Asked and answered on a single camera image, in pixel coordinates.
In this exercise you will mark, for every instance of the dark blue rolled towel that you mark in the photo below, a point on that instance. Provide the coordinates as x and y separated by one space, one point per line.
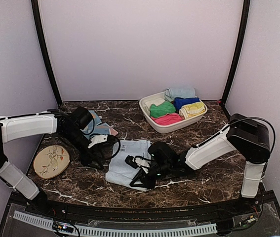
180 102

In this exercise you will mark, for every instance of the white plastic basin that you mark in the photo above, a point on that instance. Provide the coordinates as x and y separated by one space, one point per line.
163 129

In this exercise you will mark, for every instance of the round bird painted plate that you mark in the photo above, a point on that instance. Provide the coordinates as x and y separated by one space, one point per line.
51 161

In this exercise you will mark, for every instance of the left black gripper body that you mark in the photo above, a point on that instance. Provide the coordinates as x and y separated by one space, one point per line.
84 156

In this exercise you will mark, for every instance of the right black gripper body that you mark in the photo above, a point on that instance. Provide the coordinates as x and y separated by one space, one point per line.
151 183

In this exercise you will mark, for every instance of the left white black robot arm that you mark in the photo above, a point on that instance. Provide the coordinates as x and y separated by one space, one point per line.
19 136

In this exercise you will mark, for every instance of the black front rail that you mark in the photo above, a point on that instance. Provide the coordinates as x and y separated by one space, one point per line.
162 204

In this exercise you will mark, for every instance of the pink folded towel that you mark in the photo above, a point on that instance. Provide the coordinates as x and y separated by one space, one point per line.
167 119

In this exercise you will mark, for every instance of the white slotted cable duct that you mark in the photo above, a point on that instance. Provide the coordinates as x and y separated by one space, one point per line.
96 228

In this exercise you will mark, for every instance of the cream folded towel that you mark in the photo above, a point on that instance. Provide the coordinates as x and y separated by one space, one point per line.
156 102

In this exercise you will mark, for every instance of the right black frame post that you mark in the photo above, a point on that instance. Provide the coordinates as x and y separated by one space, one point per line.
237 51

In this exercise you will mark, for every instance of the green folded towel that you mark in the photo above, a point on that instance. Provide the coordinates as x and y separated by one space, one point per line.
162 109

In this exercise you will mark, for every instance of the black frame post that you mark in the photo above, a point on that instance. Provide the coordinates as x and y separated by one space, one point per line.
237 51
44 51

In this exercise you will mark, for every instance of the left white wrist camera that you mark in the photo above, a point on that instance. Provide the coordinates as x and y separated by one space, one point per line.
101 140

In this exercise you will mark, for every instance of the left black frame post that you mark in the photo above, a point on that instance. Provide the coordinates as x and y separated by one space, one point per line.
44 51

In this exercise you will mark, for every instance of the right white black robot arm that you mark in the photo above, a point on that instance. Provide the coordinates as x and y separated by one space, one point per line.
247 135

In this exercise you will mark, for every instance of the rolled light blue towel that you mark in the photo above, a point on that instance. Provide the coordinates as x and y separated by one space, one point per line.
172 92

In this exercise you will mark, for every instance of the yellow white rolled towel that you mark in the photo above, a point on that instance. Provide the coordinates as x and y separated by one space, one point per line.
192 110

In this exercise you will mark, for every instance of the blue patterned cartoon towel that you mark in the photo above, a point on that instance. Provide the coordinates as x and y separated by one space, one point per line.
97 127

